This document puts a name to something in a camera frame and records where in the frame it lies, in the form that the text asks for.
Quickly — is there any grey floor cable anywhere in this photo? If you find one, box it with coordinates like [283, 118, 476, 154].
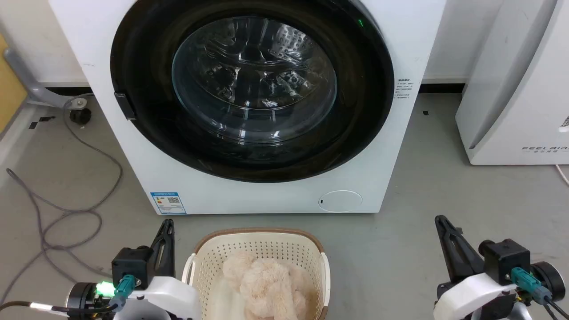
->
[0, 95, 124, 307]

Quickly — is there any grey metal table leg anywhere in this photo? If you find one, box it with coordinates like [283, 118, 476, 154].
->
[4, 48, 88, 109]

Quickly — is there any cream plastic laundry basket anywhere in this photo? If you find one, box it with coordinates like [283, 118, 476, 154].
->
[181, 228, 331, 320]

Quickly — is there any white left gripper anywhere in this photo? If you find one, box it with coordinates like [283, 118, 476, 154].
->
[114, 219, 201, 320]

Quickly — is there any white air purifier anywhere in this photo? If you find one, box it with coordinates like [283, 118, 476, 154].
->
[454, 0, 569, 166]

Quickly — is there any blue energy label sticker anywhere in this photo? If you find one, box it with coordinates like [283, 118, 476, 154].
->
[150, 192, 187, 215]

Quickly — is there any small text warning sticker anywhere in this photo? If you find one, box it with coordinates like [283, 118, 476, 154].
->
[397, 78, 416, 100]

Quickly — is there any beige plush toy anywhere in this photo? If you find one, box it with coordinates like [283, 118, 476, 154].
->
[222, 250, 314, 320]

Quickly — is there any round white filter cover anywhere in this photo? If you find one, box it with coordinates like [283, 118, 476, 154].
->
[318, 190, 363, 213]

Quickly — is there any white front-load washing machine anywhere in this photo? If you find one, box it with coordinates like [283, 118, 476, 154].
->
[48, 0, 447, 216]

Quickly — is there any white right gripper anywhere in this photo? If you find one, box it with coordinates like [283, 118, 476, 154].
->
[433, 215, 520, 320]

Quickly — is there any yellow wooden board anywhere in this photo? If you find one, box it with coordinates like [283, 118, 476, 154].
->
[0, 35, 28, 134]

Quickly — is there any teal plug right cable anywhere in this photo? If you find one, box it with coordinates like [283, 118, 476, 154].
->
[510, 267, 569, 320]

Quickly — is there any black round washer door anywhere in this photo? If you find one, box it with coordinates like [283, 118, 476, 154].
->
[110, 0, 395, 183]

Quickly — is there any black caster wheel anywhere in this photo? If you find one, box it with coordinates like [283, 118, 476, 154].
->
[69, 108, 92, 125]

